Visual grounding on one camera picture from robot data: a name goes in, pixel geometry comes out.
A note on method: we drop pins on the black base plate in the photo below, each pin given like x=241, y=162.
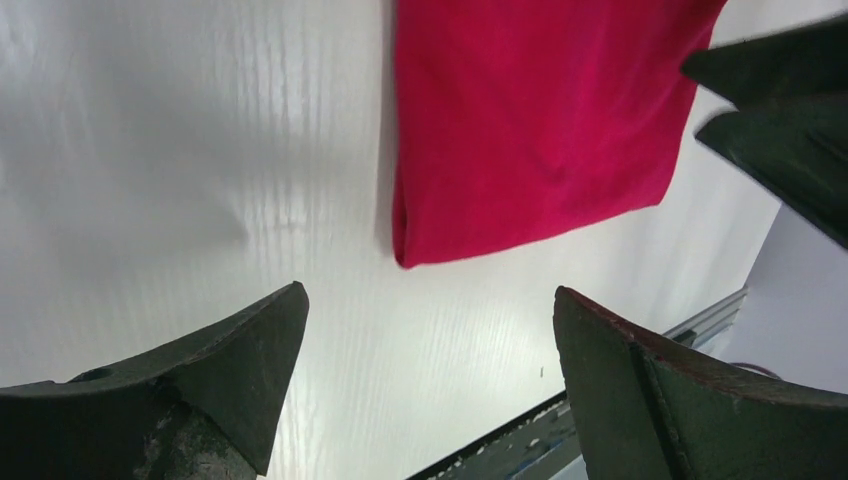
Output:
x=537, y=444

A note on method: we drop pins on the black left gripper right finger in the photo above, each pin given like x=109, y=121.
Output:
x=647, y=407

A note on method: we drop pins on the red t shirt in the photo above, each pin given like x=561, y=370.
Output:
x=519, y=121

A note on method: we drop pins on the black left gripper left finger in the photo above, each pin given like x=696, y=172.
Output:
x=203, y=406

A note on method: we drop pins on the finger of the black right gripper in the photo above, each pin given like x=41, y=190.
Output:
x=794, y=148
x=808, y=60

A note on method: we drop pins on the aluminium frame rail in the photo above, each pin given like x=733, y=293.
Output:
x=713, y=320

